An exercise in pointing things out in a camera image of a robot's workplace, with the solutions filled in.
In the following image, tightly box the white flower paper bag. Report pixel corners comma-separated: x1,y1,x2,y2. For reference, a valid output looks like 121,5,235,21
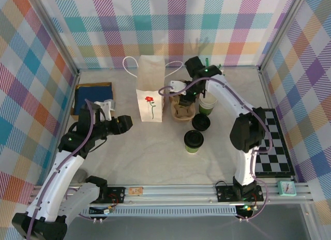
123,55,183,123

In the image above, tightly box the green paper coffee cup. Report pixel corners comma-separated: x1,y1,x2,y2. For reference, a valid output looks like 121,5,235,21
184,141,204,154

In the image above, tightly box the black cup lid stack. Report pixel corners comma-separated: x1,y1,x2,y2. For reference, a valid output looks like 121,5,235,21
191,113,212,132

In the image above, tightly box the cardboard napkin tray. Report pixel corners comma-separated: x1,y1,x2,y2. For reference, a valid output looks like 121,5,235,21
70,81,116,122

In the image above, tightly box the black grey checkerboard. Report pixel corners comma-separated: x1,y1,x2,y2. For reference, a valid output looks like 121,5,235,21
254,108,296,177

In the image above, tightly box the small teal clock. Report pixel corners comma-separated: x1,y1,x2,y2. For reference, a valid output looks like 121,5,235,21
277,180,296,198

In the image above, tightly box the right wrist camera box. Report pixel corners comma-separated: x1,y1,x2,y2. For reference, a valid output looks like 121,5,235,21
168,80,186,94

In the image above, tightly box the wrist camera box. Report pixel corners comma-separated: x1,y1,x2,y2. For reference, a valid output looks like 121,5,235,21
168,80,186,94
94,100,116,121

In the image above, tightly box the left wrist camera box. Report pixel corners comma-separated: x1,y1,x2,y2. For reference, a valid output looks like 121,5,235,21
94,100,116,121

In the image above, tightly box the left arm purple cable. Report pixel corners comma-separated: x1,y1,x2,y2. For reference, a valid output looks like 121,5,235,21
25,99,104,240

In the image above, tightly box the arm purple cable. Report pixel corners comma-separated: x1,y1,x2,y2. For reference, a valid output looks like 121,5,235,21
158,77,272,221
25,99,104,240

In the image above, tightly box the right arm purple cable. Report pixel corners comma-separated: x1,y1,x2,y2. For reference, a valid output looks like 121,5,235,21
158,77,272,221

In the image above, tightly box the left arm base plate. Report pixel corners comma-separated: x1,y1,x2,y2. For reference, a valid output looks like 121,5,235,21
107,187,125,204

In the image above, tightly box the aluminium frame rail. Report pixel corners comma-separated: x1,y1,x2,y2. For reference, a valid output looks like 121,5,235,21
27,184,314,207

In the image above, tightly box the slotted grey cable duct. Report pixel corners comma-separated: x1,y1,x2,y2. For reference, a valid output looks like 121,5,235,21
38,207,238,217

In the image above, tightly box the aluminium frame post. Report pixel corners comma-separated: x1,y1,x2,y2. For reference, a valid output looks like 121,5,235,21
32,0,80,75
258,0,310,74

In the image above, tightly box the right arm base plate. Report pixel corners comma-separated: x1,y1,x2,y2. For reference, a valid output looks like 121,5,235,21
216,185,264,202

